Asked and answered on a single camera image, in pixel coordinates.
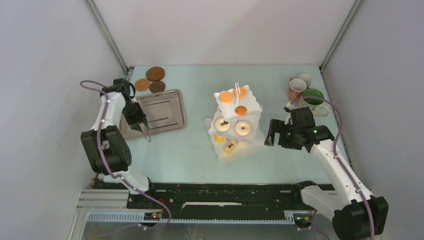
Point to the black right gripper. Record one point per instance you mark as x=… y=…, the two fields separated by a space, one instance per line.
x=278 y=126

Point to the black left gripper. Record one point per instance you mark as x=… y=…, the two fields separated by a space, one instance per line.
x=140 y=116

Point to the white frosted donut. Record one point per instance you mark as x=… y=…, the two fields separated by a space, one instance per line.
x=242 y=128

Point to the white three-tier cake stand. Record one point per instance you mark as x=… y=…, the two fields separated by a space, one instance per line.
x=254 y=142

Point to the yellow cake with berries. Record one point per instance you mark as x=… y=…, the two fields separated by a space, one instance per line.
x=231 y=145

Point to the small orange round cookie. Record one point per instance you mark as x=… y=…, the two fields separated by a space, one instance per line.
x=240 y=92

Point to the white chocolate-hole donut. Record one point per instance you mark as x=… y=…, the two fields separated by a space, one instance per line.
x=221 y=125

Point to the yellow swirl roll cake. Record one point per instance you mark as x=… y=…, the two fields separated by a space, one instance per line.
x=220 y=139

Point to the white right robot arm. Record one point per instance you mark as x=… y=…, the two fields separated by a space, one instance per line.
x=355 y=212

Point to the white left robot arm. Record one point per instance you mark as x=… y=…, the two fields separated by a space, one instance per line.
x=106 y=149

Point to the light brown round coaster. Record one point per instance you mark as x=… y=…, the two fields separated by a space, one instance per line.
x=142 y=84

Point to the metal serving tray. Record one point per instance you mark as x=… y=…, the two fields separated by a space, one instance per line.
x=165 y=112

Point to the darkest brown round coaster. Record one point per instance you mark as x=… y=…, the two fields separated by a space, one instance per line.
x=157 y=86

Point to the dark brown round coaster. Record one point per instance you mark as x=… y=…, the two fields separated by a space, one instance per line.
x=155 y=73

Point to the pink mug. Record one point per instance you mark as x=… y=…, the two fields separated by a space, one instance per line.
x=296 y=88

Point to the green-inside floral mug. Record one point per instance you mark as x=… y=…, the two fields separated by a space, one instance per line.
x=314 y=100

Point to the small white cup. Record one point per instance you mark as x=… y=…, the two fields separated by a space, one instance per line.
x=306 y=78

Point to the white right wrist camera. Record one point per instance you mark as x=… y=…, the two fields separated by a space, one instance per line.
x=289 y=106

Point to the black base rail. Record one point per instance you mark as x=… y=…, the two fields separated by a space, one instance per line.
x=222 y=202

